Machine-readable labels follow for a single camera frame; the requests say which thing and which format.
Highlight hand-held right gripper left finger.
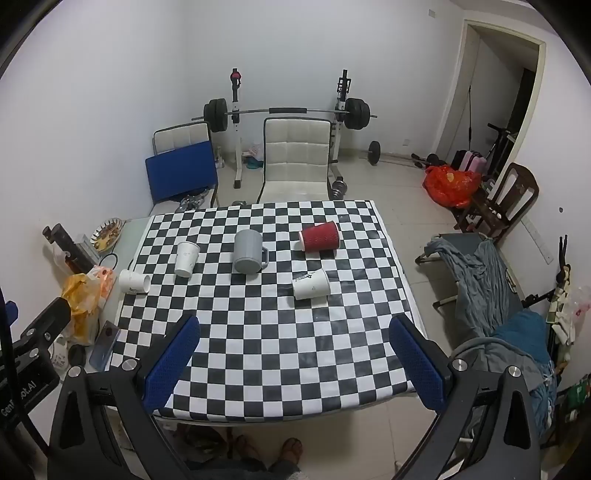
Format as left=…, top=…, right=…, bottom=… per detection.
left=47, top=314, right=201, bottom=480

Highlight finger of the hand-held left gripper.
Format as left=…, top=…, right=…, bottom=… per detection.
left=11, top=296, right=74, bottom=365

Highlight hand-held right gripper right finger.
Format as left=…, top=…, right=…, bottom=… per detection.
left=389, top=314, right=543, bottom=480

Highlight small white paper cup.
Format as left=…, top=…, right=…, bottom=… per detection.
left=119, top=270, right=151, bottom=295

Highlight tall white paper cup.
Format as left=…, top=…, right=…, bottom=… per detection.
left=174, top=241, right=201, bottom=278

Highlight white paper cup green print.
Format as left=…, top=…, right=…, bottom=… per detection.
left=292, top=268, right=330, bottom=301

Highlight red ribbed paper cup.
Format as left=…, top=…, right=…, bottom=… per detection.
left=298, top=220, right=343, bottom=253

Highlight orange plastic bag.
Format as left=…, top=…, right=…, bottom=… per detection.
left=61, top=266, right=115, bottom=347

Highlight dark smartphone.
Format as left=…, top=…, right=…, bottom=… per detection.
left=88, top=320, right=122, bottom=371

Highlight black clamp stand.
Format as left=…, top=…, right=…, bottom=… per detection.
left=42, top=223, right=95, bottom=274

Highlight clear plastic box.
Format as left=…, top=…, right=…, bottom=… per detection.
left=74, top=234, right=99, bottom=259

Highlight grey garment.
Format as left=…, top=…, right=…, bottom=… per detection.
left=424, top=234, right=514, bottom=344

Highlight black white checkered tablecloth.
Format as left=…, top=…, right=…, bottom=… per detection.
left=111, top=199, right=419, bottom=422

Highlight plate with food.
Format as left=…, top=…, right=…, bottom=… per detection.
left=90, top=218, right=125, bottom=252

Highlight teal garment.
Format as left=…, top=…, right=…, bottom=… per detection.
left=450, top=310, right=558, bottom=423

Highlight person's foot in sandal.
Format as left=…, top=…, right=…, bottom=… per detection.
left=232, top=434, right=260, bottom=463
left=269, top=437, right=304, bottom=474

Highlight folding cot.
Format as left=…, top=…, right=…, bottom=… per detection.
left=414, top=232, right=529, bottom=326

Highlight grey plastic mug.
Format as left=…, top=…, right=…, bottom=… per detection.
left=232, top=229, right=270, bottom=275

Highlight chrome metal fitting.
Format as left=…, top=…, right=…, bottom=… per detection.
left=175, top=193, right=213, bottom=212

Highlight black pliers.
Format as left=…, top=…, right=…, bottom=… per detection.
left=556, top=235, right=572, bottom=280

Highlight red plastic bag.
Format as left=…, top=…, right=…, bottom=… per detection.
left=423, top=165, right=482, bottom=209

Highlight dark wooden chair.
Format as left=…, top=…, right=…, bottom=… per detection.
left=454, top=162, right=540, bottom=241

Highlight chrome dumbbell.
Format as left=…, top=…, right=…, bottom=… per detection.
left=329, top=177, right=352, bottom=202

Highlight blue board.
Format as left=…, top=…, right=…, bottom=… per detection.
left=145, top=141, right=219, bottom=204

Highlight pink suitcase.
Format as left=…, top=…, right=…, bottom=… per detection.
left=450, top=150, right=489, bottom=174

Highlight small barbell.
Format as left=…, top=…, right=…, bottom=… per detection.
left=368, top=140, right=428, bottom=167

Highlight black exercise machine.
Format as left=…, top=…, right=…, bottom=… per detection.
left=486, top=122, right=517, bottom=180

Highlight white barbell rack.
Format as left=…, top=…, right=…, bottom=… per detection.
left=228, top=68, right=352, bottom=190

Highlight white padded chair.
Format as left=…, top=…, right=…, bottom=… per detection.
left=256, top=117, right=334, bottom=205

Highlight barbell with black plates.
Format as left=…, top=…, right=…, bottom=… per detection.
left=191, top=97, right=378, bottom=133

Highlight white wall ruler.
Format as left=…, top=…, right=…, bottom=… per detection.
left=523, top=216, right=554, bottom=265

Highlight white chair with black frame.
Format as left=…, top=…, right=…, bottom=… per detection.
left=153, top=122, right=221, bottom=209

